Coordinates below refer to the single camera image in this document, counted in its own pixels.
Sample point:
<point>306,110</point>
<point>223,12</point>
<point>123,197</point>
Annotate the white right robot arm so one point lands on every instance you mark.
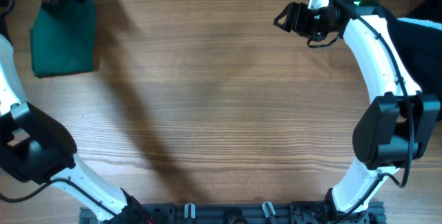
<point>400,60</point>

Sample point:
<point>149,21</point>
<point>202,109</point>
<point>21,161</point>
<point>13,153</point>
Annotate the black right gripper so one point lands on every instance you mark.
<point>293,21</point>

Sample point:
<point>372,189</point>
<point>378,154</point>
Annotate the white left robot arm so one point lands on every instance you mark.
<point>35,147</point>

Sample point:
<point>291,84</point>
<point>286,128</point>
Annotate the black garment pile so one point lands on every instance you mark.
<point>417,40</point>

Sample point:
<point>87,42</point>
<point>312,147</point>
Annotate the folded green cloth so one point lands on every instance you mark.
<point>63,37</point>

